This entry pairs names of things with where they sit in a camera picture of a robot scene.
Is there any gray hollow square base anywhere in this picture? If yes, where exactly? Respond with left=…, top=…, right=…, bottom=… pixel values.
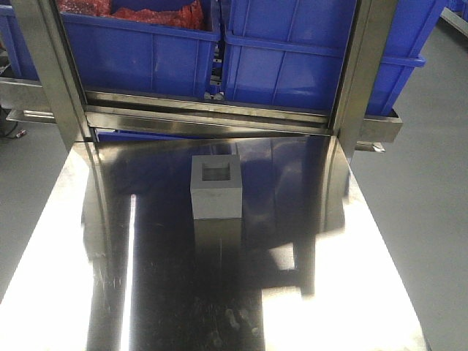
left=190, top=154, right=243, bottom=219

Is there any blue bin with red bags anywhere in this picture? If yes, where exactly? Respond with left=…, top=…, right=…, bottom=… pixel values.
left=61, top=1, right=221, bottom=98

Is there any blue bin far left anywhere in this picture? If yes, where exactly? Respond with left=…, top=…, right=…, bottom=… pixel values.
left=1, top=1, right=39, bottom=81

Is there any red mesh bag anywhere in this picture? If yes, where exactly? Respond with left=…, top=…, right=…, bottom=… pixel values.
left=56, top=1, right=205, bottom=30

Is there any blue plastic bin right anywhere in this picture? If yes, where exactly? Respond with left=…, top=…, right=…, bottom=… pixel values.
left=221, top=1, right=445, bottom=116

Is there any stainless steel rack frame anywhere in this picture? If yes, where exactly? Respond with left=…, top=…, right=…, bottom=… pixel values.
left=1, top=1, right=397, bottom=158

